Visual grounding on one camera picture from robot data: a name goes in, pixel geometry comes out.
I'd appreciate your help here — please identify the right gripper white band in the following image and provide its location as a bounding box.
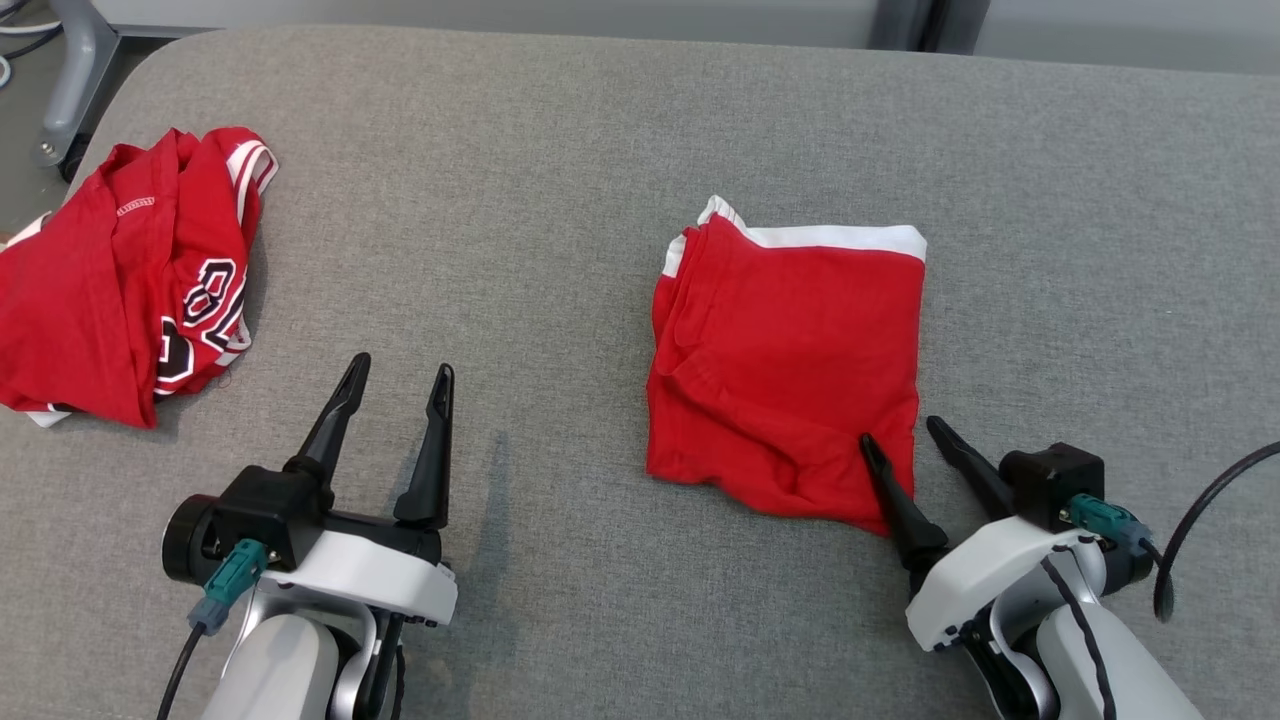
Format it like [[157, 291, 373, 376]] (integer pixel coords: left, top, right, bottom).
[[859, 416, 1109, 653]]

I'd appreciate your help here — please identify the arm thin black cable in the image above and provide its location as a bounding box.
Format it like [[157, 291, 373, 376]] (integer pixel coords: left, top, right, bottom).
[[362, 612, 407, 720], [1038, 553, 1119, 720]]

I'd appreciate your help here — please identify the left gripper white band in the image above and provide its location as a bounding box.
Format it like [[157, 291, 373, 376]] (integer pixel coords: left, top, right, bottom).
[[262, 352, 460, 630]]

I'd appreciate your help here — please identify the grey partition post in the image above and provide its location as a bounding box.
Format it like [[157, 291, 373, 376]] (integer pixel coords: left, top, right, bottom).
[[868, 0, 993, 54]]

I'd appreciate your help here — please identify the camera cable teal connector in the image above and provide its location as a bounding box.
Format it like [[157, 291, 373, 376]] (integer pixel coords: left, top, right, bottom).
[[155, 539, 270, 720], [1060, 440, 1280, 623]]

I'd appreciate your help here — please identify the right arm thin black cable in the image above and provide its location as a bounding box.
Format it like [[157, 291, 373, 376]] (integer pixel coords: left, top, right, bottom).
[[1038, 553, 1119, 720]]

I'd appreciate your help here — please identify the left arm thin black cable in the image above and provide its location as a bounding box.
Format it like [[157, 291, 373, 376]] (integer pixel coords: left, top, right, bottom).
[[362, 612, 407, 720]]

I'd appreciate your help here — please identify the red shorts white trim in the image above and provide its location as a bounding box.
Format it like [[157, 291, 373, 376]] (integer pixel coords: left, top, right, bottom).
[[645, 194, 928, 537]]

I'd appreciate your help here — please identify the left camera cable teal connector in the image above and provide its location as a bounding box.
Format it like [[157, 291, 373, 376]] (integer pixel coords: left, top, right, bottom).
[[155, 539, 270, 720]]

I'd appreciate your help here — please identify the red jersey black number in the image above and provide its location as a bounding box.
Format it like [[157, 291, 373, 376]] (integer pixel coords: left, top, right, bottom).
[[0, 126, 280, 430]]

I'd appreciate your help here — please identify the grey metal stand leg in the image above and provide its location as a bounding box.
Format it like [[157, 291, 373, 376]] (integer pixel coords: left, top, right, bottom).
[[33, 0, 124, 184]]

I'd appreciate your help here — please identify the right camera cable teal connector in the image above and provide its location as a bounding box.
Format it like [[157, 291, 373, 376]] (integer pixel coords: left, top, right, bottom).
[[1060, 440, 1280, 623]]

